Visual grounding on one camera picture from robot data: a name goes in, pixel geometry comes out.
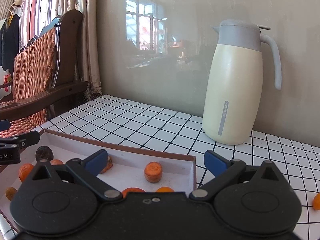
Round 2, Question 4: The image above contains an orange carrot chunk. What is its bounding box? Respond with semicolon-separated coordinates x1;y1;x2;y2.
144;161;163;183

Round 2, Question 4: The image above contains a small kumquat orange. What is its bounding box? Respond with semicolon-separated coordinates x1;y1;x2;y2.
156;186;174;193

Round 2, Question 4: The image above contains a wooden chair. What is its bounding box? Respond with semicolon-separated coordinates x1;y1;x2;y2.
0;9;89;137

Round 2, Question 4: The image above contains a small brown fruit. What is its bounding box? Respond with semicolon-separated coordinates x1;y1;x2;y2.
5;187;17;201

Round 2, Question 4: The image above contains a small orange in tray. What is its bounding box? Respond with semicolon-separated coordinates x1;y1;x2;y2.
18;163;34;182

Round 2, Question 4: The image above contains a white tray brown rim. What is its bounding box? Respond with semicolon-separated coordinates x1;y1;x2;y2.
1;130;196;236

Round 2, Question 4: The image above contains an orange woven chair cushion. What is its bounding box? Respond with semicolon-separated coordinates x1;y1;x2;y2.
1;28;56;138

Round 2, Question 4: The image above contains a dark hanging coat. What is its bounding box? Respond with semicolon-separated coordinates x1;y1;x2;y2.
1;14;20;75

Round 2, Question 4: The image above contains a large orange fruit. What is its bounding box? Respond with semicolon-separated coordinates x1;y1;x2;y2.
50;159;64;165

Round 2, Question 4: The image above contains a dark passion fruit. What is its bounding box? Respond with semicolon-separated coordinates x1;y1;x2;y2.
35;146;54;162

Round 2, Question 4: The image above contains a brown-topped carrot chunk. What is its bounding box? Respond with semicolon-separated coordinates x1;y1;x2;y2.
122;187;145;198

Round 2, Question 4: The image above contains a cream thermos jug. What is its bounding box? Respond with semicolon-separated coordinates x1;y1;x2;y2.
202;20;282;145

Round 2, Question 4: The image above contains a straw hat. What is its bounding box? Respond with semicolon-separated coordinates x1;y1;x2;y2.
11;0;22;8

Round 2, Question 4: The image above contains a mandarin orange with spots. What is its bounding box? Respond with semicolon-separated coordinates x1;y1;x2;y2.
312;193;320;211

